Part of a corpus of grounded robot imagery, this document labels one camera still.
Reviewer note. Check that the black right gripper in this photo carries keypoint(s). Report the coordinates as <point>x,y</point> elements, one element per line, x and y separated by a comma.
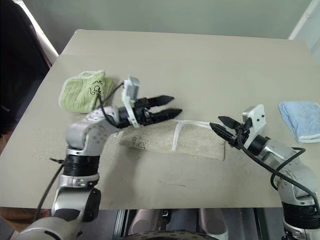
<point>240,137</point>

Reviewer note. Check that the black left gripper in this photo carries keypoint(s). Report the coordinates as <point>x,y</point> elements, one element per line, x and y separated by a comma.
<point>143,115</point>

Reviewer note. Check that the beige towel with white trim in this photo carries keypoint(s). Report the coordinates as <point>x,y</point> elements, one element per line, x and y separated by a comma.
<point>195,140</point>

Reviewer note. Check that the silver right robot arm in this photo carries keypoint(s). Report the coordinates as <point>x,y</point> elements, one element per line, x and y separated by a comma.
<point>295,165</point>

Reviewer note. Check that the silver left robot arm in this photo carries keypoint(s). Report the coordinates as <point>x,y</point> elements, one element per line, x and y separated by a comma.
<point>82,132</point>

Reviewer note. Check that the light blue towel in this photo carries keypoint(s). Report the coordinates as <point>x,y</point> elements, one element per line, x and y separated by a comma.
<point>302,117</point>

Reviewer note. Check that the green embroidered towel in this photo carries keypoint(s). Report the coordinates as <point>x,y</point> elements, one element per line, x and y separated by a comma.
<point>77,100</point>

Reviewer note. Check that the pinkish grey rounded shape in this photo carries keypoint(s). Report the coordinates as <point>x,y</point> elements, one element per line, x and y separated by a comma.
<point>213,222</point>
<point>145,221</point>

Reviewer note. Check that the dark panel with pale edge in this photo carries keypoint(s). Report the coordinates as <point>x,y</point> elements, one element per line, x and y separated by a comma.
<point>17,70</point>

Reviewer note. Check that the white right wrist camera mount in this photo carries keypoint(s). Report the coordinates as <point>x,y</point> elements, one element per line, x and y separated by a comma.
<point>257,117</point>

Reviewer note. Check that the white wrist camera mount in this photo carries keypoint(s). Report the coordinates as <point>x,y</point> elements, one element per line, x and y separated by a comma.
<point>257,117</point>
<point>131,86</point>

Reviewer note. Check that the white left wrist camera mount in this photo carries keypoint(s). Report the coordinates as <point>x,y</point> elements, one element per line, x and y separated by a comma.
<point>131,86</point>

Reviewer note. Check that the aluminium table frame bar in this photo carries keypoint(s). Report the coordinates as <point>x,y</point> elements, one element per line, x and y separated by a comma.
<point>270,223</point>
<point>122,223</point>

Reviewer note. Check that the white door frame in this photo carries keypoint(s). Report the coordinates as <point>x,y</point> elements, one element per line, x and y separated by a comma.
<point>307,20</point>

